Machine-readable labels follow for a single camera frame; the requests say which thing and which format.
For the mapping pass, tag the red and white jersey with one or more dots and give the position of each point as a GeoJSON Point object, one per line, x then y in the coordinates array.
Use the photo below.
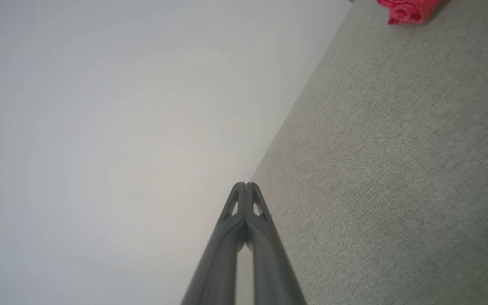
{"type": "Point", "coordinates": [409, 8]}

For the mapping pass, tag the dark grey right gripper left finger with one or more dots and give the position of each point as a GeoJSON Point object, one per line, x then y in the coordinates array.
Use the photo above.
{"type": "Point", "coordinates": [223, 254]}

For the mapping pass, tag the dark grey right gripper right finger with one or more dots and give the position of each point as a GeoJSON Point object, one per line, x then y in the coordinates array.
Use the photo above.
{"type": "Point", "coordinates": [269, 262]}

